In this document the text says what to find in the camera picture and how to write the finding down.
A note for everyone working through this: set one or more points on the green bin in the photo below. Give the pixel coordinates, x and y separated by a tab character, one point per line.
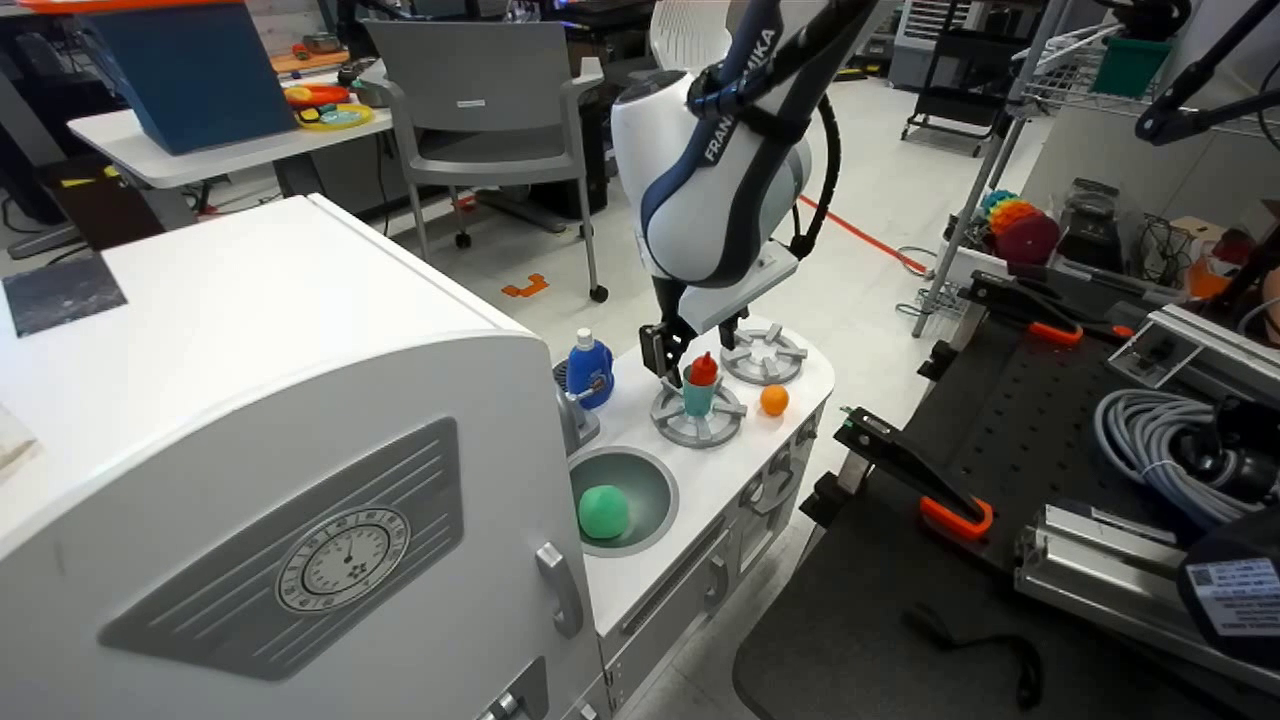
1129	67

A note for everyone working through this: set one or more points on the blue toy bottle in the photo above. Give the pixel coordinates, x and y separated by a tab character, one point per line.
585	369

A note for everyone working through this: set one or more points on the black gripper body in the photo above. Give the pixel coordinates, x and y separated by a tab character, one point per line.
683	310

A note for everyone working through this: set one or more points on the grey office chair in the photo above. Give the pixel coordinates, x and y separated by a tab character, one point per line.
482	92

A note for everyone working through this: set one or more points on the orange floor object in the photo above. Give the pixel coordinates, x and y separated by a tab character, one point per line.
525	286

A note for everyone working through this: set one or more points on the orange ball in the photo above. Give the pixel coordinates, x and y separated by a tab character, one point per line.
773	403

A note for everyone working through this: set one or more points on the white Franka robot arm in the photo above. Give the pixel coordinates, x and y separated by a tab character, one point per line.
723	145

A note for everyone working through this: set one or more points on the rainbow toy ball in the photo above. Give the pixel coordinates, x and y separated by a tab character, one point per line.
1027	232

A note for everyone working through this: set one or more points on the grey toy sink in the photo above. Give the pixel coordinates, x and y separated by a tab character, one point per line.
645	482

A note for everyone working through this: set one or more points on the small black camera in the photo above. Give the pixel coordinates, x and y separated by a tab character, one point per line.
1233	446

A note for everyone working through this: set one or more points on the green ball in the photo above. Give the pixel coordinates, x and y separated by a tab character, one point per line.
600	514

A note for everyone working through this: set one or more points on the aluminium rail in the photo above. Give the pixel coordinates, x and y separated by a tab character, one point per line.
1201	353
1106	561

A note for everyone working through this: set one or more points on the colourful toys pile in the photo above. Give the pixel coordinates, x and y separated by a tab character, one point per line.
327	104

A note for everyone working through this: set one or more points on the teal toy cup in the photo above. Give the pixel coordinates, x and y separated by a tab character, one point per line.
698	398

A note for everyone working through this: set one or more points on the grey toy burner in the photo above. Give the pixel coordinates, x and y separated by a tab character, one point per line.
698	427
767	358

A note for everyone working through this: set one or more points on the black hex key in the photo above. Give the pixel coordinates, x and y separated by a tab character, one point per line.
994	647

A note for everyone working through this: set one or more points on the silver stand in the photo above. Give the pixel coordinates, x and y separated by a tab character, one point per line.
966	232

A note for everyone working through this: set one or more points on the white toy kitchen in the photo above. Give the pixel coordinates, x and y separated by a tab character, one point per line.
265	332

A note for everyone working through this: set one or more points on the black wheeled cart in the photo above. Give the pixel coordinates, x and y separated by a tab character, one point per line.
972	67

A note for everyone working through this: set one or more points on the blue box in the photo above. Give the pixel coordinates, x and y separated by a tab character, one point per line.
184	74

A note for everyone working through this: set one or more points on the white table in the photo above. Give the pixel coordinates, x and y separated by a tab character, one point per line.
200	154

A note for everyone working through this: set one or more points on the grey toy faucet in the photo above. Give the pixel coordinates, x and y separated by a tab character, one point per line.
578	423

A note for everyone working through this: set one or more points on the black perforated breadboard table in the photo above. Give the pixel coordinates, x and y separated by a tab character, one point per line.
904	626

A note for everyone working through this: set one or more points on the orange black bar clamp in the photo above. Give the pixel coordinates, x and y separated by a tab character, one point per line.
1043	322
953	517

